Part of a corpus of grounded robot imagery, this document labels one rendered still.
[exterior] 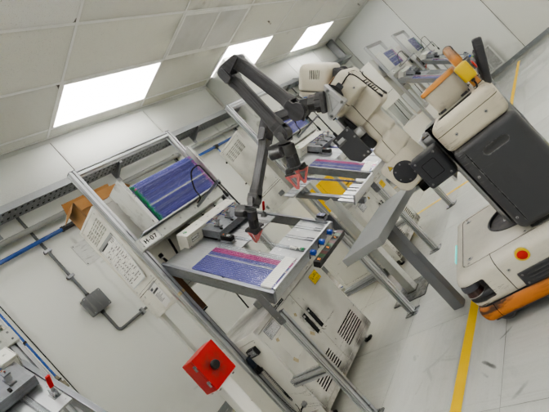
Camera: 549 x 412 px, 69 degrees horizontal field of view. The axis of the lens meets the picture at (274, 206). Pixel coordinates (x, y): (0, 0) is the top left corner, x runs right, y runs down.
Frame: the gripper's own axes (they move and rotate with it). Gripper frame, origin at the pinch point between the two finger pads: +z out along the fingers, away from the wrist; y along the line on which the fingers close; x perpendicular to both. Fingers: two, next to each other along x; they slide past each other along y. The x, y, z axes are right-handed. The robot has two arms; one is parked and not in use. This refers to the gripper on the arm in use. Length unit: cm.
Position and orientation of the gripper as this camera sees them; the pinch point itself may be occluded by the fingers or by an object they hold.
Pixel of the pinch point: (256, 240)
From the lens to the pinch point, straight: 225.5
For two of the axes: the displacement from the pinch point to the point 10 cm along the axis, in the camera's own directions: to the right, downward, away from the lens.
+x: 8.6, 1.2, -4.9
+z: 1.2, 8.9, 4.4
